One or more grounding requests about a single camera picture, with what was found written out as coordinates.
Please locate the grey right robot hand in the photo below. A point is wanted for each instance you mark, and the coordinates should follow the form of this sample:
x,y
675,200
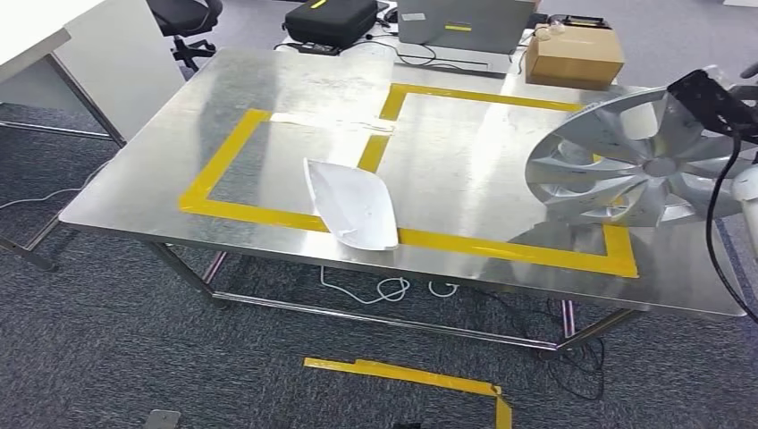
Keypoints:
x,y
747,93

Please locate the silver plastic wheel cover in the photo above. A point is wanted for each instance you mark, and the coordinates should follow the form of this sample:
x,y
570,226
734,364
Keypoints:
x,y
592,136

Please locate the stainless steel workbench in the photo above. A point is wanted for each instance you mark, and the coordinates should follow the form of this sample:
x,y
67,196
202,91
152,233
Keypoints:
x,y
23,29
462,177

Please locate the white curved plastic part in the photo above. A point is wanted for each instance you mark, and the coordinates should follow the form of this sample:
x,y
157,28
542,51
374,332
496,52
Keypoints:
x,y
355,207

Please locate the brown cardboard box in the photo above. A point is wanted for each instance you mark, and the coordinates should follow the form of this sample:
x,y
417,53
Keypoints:
x,y
574,59

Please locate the black flat device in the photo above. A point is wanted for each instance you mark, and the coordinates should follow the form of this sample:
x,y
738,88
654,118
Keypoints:
x,y
583,22

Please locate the black bag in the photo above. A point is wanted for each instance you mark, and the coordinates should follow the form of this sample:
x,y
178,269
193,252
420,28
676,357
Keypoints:
x,y
331,23

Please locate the black power adapter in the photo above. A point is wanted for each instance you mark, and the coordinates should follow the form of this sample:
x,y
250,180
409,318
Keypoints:
x,y
317,48

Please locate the yellow floor tape square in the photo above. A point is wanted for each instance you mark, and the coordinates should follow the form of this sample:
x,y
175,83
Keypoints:
x,y
414,374

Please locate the yellow tape bench outline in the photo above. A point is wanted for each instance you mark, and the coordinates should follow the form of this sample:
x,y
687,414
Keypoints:
x,y
237,151

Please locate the black office chair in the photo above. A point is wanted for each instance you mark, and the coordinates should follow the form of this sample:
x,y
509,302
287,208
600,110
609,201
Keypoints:
x,y
183,15

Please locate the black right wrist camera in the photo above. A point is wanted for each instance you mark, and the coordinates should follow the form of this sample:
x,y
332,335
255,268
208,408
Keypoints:
x,y
702,100

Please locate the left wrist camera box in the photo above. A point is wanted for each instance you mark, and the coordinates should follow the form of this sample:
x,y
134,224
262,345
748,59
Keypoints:
x,y
161,419

